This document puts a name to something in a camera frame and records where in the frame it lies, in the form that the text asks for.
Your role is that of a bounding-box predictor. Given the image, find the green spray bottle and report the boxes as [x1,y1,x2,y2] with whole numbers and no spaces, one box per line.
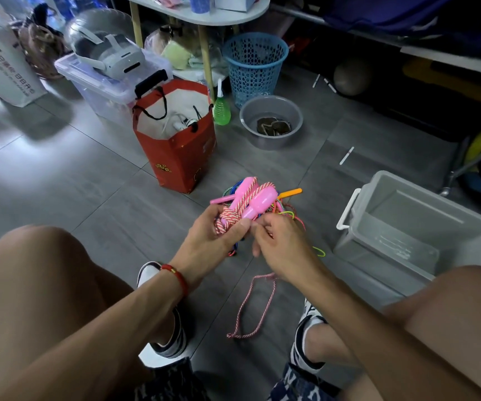
[212,77,232,126]

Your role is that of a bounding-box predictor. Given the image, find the grey plastic basin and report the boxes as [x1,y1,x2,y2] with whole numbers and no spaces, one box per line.
[239,95,304,151]

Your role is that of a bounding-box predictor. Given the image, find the wound pink-handled rope bundle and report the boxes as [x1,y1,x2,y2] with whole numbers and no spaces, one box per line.
[213,176,280,341]

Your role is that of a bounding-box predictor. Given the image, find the person's left shoe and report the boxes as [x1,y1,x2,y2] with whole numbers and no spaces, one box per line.
[136,261,189,360]

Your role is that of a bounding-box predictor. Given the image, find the red paper bag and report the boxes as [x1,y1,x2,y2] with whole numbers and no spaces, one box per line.
[131,78,217,195]

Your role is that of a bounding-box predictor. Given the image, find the person's right leg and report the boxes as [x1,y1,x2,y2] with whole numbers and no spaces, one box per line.
[303,265,481,401]

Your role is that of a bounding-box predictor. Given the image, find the grey plastic storage bin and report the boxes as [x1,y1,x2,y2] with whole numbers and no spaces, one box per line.
[334,170,481,297]

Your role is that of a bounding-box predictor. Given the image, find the clear plastic bag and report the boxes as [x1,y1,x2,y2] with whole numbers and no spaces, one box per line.
[143,23,229,82]

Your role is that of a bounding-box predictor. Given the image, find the white VR headset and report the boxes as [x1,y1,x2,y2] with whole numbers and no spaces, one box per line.
[71,27,147,82]

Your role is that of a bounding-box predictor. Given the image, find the yellow flat board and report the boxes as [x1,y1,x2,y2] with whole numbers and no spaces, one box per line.
[402,57,481,105]

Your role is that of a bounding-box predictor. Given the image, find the person's shoe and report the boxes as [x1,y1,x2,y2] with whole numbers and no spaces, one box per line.
[136,261,189,360]
[289,298,328,375]

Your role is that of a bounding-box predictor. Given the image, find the brown ball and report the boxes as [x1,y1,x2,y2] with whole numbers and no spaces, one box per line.
[333,57,375,97]

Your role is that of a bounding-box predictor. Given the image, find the person's right forearm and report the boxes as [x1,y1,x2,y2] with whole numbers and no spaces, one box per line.
[303,267,481,401]

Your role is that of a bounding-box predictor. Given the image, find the person's right shoe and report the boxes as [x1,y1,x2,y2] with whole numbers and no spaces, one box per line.
[289,298,328,375]

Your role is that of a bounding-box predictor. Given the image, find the person's right hand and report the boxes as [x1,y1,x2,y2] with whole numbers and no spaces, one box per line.
[251,212,329,285]

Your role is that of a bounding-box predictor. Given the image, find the blue folded mat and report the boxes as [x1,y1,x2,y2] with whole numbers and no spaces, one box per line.
[322,0,481,36]

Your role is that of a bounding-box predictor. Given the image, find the blue mesh wastebasket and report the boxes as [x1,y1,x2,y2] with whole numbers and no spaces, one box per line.
[222,32,290,109]

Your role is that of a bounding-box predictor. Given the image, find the pile of jump ropes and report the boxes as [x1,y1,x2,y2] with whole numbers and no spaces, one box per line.
[209,179,327,258]

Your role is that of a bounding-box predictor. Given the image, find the white cable bundle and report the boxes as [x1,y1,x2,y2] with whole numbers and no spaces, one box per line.
[159,112,199,134]

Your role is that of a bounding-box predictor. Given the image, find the white oval side table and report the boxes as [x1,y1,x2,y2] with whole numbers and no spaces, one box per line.
[117,0,271,101]

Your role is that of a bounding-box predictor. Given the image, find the brown tangled strap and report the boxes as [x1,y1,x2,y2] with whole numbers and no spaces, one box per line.
[256,116,293,137]

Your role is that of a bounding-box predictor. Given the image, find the blue water jug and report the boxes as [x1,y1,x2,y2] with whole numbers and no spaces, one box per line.
[52,0,107,11]

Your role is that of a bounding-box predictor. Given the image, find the red string bracelet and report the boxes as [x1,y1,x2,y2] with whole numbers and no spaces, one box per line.
[160,263,190,298]

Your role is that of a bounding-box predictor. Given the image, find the clear plastic storage bin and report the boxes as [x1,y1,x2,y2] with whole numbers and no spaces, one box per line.
[54,50,174,128]

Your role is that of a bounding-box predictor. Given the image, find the person's left leg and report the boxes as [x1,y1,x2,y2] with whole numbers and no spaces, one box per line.
[0,224,183,401]

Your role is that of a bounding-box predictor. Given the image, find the grey plastic stool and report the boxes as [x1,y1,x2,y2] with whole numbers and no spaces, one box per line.
[138,342,187,369]

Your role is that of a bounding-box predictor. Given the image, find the person's left forearm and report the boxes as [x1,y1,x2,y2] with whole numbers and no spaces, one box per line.
[0,267,189,401]

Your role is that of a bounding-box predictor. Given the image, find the white paper shopping bag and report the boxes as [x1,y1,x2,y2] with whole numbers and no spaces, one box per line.
[0,20,49,108]

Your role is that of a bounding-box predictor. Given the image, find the person's left hand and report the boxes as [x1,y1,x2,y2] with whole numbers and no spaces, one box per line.
[169,203,252,288]

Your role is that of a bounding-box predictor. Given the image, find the person's leg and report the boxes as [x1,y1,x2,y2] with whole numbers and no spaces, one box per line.
[303,265,481,401]
[0,224,183,401]

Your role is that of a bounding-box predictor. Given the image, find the grey balance dome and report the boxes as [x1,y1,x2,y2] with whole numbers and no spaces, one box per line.
[63,8,135,51]

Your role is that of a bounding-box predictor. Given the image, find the black rectangular pad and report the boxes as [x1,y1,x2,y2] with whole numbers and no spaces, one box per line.
[133,69,169,100]

